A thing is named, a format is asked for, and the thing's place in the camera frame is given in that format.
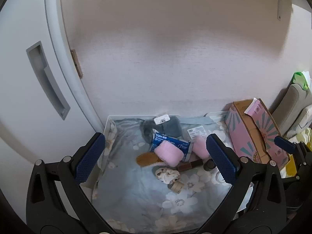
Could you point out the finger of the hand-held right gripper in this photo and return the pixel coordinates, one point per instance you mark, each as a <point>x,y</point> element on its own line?
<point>284,143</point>

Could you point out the floral blue cloth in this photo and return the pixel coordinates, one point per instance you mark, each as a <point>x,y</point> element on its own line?
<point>131,187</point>

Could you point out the clear bag with white label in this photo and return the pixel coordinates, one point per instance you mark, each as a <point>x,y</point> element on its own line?
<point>197,130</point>

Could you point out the white wall shelf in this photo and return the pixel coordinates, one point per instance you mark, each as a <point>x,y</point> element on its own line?
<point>284,0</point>

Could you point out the small pink fluffy item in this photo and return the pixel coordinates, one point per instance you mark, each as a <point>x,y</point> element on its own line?
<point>200,147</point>

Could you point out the spotted cream cloth item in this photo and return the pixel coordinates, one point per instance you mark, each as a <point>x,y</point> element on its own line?
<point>167,174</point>

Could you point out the white wardrobe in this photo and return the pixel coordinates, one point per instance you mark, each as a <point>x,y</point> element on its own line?
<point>24,107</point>

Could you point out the brown plush sock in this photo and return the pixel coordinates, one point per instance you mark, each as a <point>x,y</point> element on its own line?
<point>146,159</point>

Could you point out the wooden cylinder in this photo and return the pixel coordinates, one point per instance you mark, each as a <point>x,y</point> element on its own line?
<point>177,187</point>

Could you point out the grey plush item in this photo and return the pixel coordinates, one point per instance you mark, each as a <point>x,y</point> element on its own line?
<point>170,128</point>

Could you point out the yellow cloth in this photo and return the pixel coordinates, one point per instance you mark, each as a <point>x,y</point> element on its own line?
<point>291,169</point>

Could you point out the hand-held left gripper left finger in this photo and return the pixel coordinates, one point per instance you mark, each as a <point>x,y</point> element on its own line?
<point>89,158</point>

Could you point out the green and white bag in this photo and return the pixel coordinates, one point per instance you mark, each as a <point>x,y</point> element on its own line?
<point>302,78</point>

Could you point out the large pink fluffy item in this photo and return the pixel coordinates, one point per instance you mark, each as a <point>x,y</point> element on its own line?
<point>169,154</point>

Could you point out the brown rectangular tube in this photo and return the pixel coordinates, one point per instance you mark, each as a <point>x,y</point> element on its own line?
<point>189,166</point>

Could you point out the small wooden wall block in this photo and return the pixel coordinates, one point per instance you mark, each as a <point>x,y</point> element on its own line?
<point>76,63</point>

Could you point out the grey cushion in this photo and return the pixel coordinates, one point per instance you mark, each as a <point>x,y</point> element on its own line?
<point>292,102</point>

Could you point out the dark small cylinder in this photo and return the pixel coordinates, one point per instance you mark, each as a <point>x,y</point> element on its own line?
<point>209,165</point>

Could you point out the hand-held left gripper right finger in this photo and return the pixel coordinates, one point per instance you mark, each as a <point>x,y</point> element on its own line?
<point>220,158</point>

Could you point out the white storage box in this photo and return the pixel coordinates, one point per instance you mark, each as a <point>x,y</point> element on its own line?
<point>108,126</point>

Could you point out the blue wet wipes packet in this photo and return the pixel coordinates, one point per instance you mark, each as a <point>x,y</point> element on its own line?
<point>160,137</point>

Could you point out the pink cardboard box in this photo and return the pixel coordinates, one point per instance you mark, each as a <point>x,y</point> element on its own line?
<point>251,131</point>

